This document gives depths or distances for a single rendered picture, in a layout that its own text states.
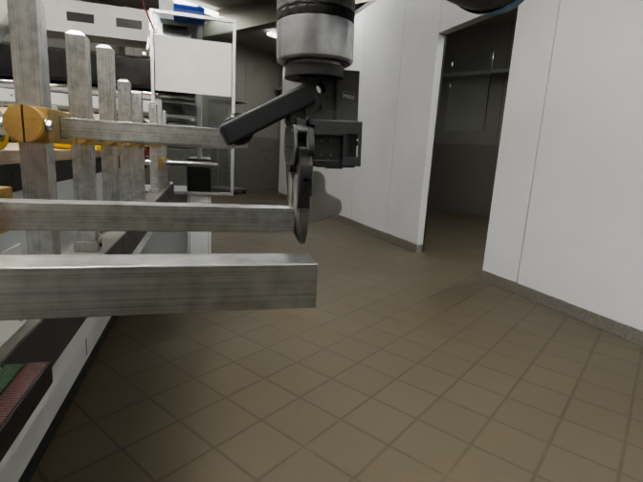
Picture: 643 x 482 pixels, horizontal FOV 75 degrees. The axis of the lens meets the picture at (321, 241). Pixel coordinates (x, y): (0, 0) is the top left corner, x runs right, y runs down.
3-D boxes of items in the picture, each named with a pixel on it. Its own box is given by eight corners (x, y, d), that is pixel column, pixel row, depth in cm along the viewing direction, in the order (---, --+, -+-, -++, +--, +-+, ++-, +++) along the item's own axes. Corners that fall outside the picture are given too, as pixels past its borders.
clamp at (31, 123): (77, 144, 72) (76, 114, 71) (50, 143, 59) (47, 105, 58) (35, 142, 70) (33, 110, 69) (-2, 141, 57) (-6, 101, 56)
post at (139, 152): (145, 220, 164) (142, 91, 155) (144, 222, 161) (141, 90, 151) (136, 220, 163) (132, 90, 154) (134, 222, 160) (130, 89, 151)
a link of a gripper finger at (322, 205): (343, 246, 52) (345, 171, 50) (297, 248, 51) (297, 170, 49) (336, 241, 55) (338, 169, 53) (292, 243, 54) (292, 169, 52)
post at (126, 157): (136, 231, 141) (131, 80, 131) (134, 233, 137) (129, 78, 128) (124, 231, 140) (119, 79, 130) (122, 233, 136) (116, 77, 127)
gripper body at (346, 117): (361, 172, 50) (365, 65, 48) (290, 171, 48) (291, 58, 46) (342, 169, 57) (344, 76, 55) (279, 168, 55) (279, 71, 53)
